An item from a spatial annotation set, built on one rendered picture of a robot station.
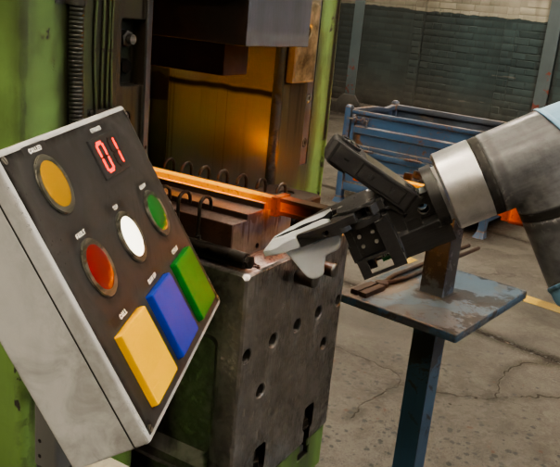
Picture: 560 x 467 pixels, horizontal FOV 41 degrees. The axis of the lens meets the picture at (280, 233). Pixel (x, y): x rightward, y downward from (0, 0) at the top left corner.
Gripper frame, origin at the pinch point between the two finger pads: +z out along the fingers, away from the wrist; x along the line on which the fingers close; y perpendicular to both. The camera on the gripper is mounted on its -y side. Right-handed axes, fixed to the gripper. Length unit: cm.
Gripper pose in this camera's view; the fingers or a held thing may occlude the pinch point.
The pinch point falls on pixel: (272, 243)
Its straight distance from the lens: 87.1
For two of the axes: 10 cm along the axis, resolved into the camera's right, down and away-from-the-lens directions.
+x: 1.1, -2.8, 9.6
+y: 4.2, 8.8, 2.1
